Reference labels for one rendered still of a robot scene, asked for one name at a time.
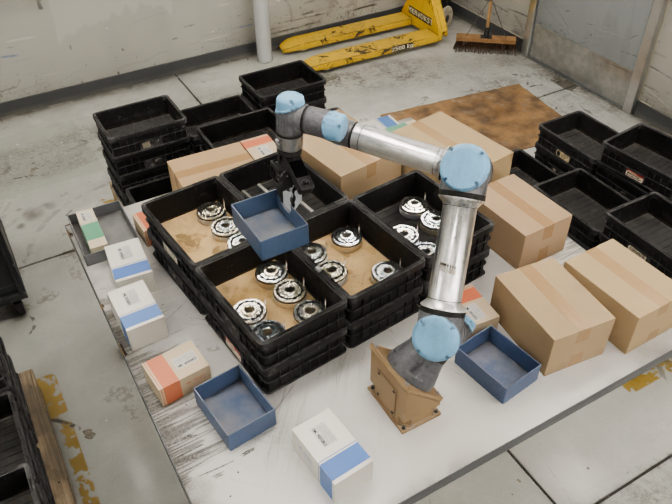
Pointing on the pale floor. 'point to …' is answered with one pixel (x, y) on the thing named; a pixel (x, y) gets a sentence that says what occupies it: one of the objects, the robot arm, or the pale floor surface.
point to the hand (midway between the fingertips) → (291, 210)
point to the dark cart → (10, 276)
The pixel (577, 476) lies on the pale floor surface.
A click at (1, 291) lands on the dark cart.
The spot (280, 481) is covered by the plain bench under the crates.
